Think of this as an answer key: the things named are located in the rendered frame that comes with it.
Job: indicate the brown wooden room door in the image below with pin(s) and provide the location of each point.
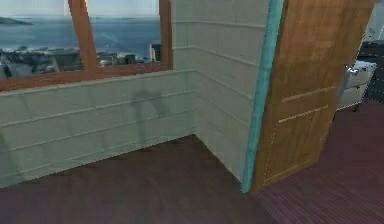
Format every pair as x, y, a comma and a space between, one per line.
306, 83

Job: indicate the brown framed window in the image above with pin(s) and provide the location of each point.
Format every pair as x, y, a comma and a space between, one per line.
86, 46

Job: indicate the white cabinet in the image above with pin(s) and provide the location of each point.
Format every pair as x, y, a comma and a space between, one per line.
359, 83

